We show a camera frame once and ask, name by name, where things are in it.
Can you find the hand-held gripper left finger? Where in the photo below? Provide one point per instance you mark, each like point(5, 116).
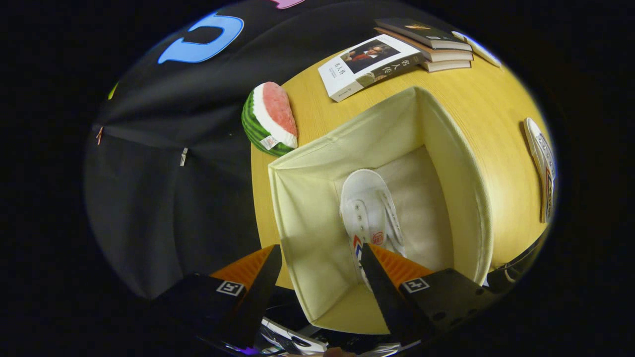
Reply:
point(253, 302)

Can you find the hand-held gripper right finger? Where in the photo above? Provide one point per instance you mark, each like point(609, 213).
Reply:
point(384, 297)

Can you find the white canvas shoe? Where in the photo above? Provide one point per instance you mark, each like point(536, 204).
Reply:
point(367, 208)
point(541, 163)

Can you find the beige fabric storage box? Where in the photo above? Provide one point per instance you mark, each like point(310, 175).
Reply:
point(307, 218)

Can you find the silver metal clip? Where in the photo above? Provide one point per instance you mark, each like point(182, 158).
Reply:
point(183, 156)

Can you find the watermelon slice plush toy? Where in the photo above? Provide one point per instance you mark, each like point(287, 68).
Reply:
point(268, 119)

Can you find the pink clothes clip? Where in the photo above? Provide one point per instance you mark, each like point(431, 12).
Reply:
point(99, 135)

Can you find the white book with portrait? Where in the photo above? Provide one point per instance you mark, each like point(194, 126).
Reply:
point(362, 67)

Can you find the thin brown book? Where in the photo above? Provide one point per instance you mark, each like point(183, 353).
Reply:
point(446, 66)

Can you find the brown cover book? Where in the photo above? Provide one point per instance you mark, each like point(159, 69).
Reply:
point(446, 54)

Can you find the white plush toy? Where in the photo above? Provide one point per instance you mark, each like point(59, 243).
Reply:
point(478, 48)

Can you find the dark hardcover book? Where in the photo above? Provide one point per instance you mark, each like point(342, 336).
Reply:
point(421, 33)

